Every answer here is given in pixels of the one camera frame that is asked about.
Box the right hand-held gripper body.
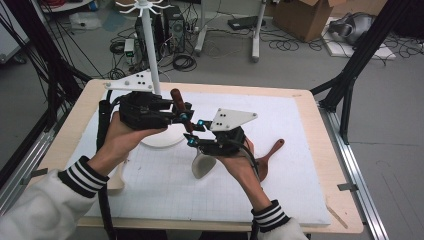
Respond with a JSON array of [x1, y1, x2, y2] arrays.
[[199, 107, 259, 157]]

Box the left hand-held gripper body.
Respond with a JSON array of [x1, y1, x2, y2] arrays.
[[104, 69, 174, 131]]

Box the dark wooden spoon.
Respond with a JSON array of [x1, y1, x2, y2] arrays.
[[254, 138, 286, 183]]

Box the white utensil rack stand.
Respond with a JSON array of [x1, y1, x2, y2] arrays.
[[114, 0, 193, 149]]

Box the beige ladle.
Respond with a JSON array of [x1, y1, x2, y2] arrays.
[[106, 159, 129, 196]]

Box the person's right hand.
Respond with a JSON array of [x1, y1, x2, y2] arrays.
[[216, 138, 261, 191]]

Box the person's left hand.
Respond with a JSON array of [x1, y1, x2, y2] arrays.
[[88, 111, 168, 176]]

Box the white grid mat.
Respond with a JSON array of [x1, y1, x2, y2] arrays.
[[64, 88, 331, 226]]

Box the white power adapter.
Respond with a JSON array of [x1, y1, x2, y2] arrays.
[[123, 38, 136, 58]]

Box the black computer tower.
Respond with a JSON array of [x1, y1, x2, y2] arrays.
[[163, 4, 186, 54], [134, 8, 165, 63]]

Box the white desk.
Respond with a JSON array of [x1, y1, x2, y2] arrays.
[[194, 0, 268, 64]]

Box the clear plastic bag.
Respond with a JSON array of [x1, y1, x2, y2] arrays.
[[69, 12, 103, 31]]

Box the black flat box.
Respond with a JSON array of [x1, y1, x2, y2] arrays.
[[227, 15, 267, 31]]

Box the metal table clamp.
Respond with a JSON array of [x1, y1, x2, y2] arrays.
[[19, 168, 49, 186], [337, 182, 360, 193]]

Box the round white table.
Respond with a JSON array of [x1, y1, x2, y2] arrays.
[[41, 0, 94, 14]]

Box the large cardboard box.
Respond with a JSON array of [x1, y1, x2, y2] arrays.
[[273, 0, 348, 43]]

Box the white cabinet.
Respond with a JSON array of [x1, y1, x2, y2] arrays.
[[0, 0, 30, 65]]

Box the white foam board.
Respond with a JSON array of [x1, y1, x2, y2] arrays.
[[322, 31, 398, 61]]

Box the grey backpack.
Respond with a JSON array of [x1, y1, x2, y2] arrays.
[[328, 12, 377, 46]]

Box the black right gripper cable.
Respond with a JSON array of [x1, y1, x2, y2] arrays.
[[233, 139, 263, 240]]

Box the black cable coil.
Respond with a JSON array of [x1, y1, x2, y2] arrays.
[[172, 53, 198, 73]]

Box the black frame post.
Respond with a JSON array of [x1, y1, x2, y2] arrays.
[[0, 0, 93, 134], [309, 0, 414, 145]]

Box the black floor cables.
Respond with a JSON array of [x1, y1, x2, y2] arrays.
[[259, 28, 331, 53]]

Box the aluminium rail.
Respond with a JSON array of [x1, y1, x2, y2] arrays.
[[318, 106, 390, 240], [0, 109, 64, 214]]

